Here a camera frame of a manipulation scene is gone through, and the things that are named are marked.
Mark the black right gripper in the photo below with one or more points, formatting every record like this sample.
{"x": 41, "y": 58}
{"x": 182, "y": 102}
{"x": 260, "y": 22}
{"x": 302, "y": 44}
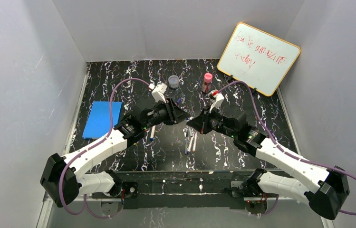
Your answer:
{"x": 204, "y": 121}

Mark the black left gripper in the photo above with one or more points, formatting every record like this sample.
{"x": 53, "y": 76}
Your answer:
{"x": 170, "y": 111}

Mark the checkered black white pen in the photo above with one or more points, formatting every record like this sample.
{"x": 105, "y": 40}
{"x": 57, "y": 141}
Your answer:
{"x": 185, "y": 140}

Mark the purple white marker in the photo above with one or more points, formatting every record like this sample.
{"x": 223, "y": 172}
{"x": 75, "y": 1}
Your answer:
{"x": 190, "y": 140}

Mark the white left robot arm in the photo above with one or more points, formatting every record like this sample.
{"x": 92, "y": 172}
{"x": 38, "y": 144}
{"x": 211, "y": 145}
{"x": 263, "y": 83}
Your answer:
{"x": 66, "y": 177}

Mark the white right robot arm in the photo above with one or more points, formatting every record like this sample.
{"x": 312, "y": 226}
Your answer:
{"x": 324, "y": 190}

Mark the blue capped white marker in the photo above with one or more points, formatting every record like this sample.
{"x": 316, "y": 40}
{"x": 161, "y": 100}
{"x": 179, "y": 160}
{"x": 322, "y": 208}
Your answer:
{"x": 152, "y": 133}

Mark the clear round plastic container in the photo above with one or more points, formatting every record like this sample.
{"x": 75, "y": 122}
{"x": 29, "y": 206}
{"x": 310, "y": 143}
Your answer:
{"x": 173, "y": 81}

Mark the pink capped bottle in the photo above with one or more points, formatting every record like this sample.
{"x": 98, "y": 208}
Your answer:
{"x": 207, "y": 80}

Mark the blue foam pad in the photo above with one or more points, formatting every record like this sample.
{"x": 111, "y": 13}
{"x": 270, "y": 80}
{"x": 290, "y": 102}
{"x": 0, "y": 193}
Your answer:
{"x": 98, "y": 123}

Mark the yellow framed whiteboard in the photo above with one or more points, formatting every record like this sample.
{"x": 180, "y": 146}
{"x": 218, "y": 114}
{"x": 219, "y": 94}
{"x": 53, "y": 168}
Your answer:
{"x": 259, "y": 59}

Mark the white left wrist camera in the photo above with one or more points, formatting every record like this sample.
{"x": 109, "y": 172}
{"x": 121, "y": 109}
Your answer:
{"x": 157, "y": 92}

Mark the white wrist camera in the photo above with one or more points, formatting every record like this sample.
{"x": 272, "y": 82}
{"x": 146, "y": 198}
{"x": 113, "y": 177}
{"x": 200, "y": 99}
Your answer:
{"x": 216, "y": 99}
{"x": 157, "y": 92}

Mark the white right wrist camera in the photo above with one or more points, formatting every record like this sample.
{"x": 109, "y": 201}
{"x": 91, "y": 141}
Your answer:
{"x": 216, "y": 99}

